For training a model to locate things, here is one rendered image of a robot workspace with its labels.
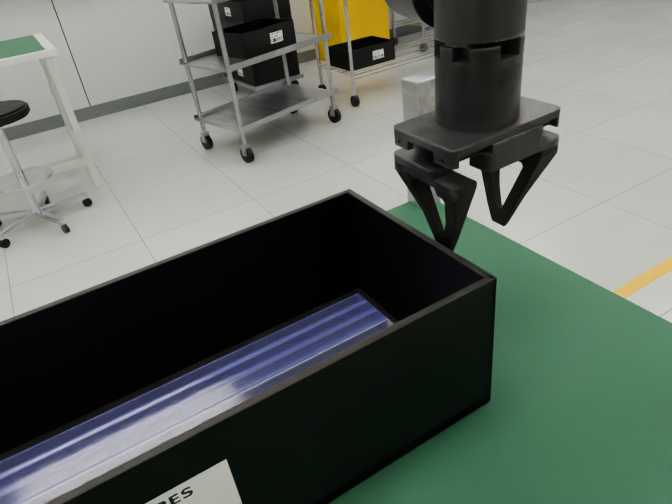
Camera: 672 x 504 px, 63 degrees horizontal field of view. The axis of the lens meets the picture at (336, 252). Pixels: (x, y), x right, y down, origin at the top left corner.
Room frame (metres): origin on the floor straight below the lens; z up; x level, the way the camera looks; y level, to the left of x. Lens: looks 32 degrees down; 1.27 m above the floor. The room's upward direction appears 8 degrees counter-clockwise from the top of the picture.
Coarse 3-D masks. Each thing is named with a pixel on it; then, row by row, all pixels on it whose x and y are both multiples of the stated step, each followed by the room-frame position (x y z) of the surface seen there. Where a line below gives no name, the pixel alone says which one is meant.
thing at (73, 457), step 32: (320, 320) 0.33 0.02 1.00; (352, 320) 0.33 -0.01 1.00; (384, 320) 0.32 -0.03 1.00; (256, 352) 0.31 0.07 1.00; (288, 352) 0.30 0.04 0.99; (320, 352) 0.30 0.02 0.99; (192, 384) 0.28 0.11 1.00; (224, 384) 0.28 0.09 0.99; (256, 384) 0.27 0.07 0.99; (96, 416) 0.26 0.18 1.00; (128, 416) 0.26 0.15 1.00; (160, 416) 0.26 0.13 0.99; (192, 416) 0.25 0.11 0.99; (32, 448) 0.24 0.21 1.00; (64, 448) 0.24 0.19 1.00; (96, 448) 0.24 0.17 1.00; (128, 448) 0.23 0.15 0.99; (0, 480) 0.22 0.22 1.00; (32, 480) 0.22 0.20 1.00; (64, 480) 0.22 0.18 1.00
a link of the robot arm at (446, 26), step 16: (432, 0) 0.39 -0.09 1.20; (448, 0) 0.35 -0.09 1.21; (464, 0) 0.34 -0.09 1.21; (480, 0) 0.34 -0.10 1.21; (496, 0) 0.34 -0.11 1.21; (512, 0) 0.34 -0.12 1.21; (448, 16) 0.35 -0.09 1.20; (464, 16) 0.34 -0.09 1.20; (480, 16) 0.34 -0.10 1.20; (496, 16) 0.34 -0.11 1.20; (512, 16) 0.34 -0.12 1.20; (448, 32) 0.35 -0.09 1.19; (464, 32) 0.34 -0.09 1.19; (480, 32) 0.34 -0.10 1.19; (496, 32) 0.34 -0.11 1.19; (512, 32) 0.34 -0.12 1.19; (464, 48) 0.35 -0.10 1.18
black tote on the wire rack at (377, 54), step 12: (372, 36) 4.46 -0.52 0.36; (336, 48) 4.32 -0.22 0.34; (360, 48) 4.42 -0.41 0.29; (372, 48) 4.12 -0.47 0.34; (384, 48) 4.17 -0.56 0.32; (336, 60) 4.20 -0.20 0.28; (348, 60) 4.05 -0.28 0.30; (360, 60) 4.07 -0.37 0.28; (372, 60) 4.12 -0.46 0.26; (384, 60) 4.17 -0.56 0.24
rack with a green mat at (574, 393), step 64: (512, 256) 0.45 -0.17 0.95; (512, 320) 0.35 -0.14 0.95; (576, 320) 0.34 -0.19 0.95; (640, 320) 0.33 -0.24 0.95; (512, 384) 0.28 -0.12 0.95; (576, 384) 0.27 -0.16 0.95; (640, 384) 0.27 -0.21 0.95; (448, 448) 0.23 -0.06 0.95; (512, 448) 0.23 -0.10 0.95; (576, 448) 0.22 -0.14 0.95; (640, 448) 0.21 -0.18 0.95
